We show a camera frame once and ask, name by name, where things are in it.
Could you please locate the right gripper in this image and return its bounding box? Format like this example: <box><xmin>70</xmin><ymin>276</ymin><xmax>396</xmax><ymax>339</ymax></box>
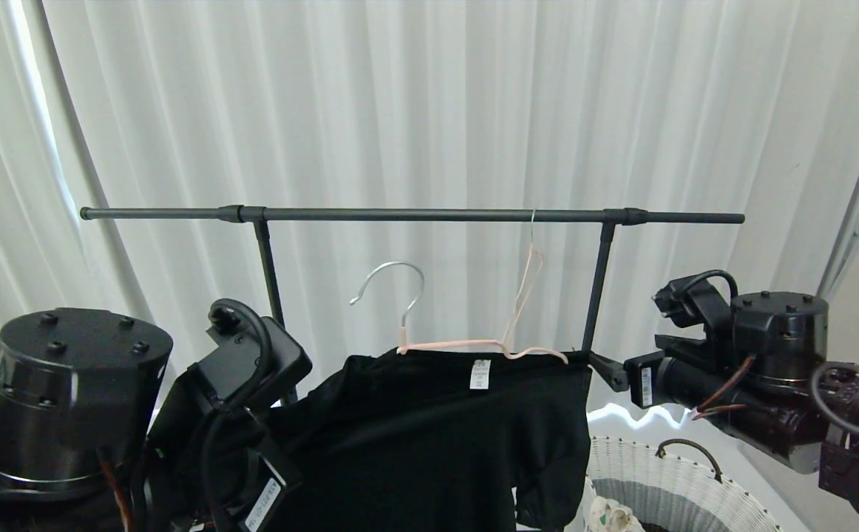
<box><xmin>623</xmin><ymin>336</ymin><xmax>823</xmax><ymax>474</ymax></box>

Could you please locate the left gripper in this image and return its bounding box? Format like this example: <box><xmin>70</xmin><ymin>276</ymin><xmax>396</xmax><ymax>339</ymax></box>
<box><xmin>137</xmin><ymin>368</ymin><xmax>305</xmax><ymax>532</ymax></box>

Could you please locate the black garment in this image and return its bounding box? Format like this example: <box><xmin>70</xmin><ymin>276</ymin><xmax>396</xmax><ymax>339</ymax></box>
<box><xmin>265</xmin><ymin>347</ymin><xmax>594</xmax><ymax>532</ymax></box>

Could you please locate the pink clothes hanger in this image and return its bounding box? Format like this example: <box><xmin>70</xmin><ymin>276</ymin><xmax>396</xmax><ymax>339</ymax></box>
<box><xmin>501</xmin><ymin>209</ymin><xmax>570</xmax><ymax>365</ymax></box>
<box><xmin>349</xmin><ymin>261</ymin><xmax>509</xmax><ymax>355</ymax></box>

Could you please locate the white laundry basket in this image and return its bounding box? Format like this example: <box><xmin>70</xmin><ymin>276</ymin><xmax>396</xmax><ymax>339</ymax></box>
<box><xmin>583</xmin><ymin>435</ymin><xmax>782</xmax><ymax>532</ymax></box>

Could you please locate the black clothes rack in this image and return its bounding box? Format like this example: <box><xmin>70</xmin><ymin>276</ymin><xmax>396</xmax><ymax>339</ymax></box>
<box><xmin>79</xmin><ymin>205</ymin><xmax>746</xmax><ymax>406</ymax></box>

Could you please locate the cream printed garment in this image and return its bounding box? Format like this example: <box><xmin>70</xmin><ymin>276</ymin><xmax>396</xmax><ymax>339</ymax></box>
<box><xmin>587</xmin><ymin>496</ymin><xmax>646</xmax><ymax>532</ymax></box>

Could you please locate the white curtain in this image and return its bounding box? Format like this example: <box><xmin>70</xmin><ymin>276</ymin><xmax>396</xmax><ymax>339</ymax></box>
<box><xmin>0</xmin><ymin>0</ymin><xmax>859</xmax><ymax>444</ymax></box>

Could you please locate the black cable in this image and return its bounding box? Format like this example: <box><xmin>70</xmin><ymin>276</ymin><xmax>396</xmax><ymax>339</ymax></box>
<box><xmin>199</xmin><ymin>299</ymin><xmax>276</xmax><ymax>532</ymax></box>
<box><xmin>809</xmin><ymin>361</ymin><xmax>859</xmax><ymax>442</ymax></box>

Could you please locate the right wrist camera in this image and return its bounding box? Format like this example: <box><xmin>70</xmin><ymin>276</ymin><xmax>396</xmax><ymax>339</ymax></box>
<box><xmin>652</xmin><ymin>269</ymin><xmax>740</xmax><ymax>355</ymax></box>

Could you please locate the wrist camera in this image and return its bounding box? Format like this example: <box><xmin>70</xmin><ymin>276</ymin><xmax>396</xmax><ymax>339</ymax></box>
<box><xmin>203</xmin><ymin>299</ymin><xmax>313</xmax><ymax>416</ymax></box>
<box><xmin>652</xmin><ymin>269</ymin><xmax>740</xmax><ymax>355</ymax></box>

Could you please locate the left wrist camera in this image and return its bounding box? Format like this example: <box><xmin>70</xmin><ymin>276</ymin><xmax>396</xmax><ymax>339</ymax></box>
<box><xmin>203</xmin><ymin>299</ymin><xmax>313</xmax><ymax>416</ymax></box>

